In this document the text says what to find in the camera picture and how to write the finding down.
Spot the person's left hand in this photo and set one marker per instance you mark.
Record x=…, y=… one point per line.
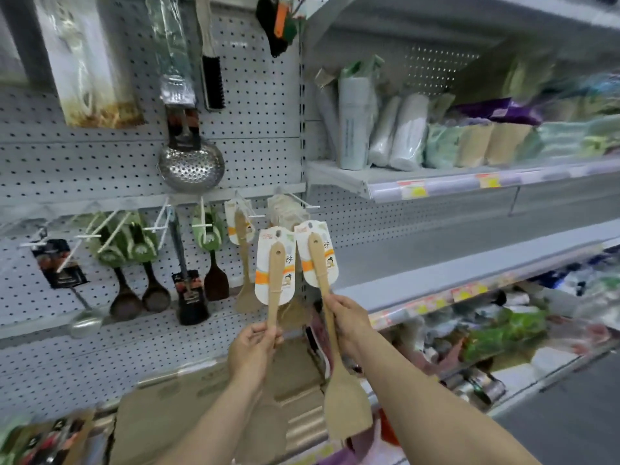
x=252, y=355

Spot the person's right hand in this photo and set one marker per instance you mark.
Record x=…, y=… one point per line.
x=351, y=326

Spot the dark wooden spatula green card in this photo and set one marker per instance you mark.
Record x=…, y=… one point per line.
x=216, y=285

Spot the wooden spatulas bunch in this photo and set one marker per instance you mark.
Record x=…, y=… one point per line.
x=283, y=213

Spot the small steel ladle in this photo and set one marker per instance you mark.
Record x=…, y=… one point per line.
x=86, y=326

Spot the bundle of carded steel utensils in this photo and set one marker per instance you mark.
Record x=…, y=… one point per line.
x=48, y=443

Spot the person's right forearm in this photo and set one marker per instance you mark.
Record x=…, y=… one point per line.
x=426, y=416

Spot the person's left forearm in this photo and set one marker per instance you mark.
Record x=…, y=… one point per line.
x=213, y=431

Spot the grey store shelf unit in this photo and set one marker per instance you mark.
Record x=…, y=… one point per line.
x=436, y=246

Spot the stack of long beige boxes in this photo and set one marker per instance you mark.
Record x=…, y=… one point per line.
x=305, y=426

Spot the flat cardboard box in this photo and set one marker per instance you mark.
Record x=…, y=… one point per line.
x=169, y=411

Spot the row of red yellow labels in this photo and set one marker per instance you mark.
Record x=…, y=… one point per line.
x=462, y=294

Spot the pink plastic basin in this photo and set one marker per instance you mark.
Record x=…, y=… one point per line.
x=358, y=450

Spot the assorted packaged goods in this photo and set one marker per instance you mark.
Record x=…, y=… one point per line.
x=504, y=334

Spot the slim white roll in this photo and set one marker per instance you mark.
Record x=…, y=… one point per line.
x=385, y=135

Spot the large steel skimmer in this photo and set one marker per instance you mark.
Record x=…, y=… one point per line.
x=191, y=169

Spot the thick white roll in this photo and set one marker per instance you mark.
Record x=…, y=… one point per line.
x=409, y=135

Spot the slim grey cup pack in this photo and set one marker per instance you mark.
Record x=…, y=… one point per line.
x=329, y=116

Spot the row of green beige packs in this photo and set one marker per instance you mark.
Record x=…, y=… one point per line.
x=484, y=145

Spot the purple box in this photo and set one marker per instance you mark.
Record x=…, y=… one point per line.
x=504, y=111

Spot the black orange tool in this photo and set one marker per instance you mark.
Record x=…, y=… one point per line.
x=276, y=33

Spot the clear pack green insert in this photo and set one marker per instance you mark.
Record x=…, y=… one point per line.
x=172, y=53

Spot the white knife in package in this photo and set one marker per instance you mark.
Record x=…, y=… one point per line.
x=87, y=67

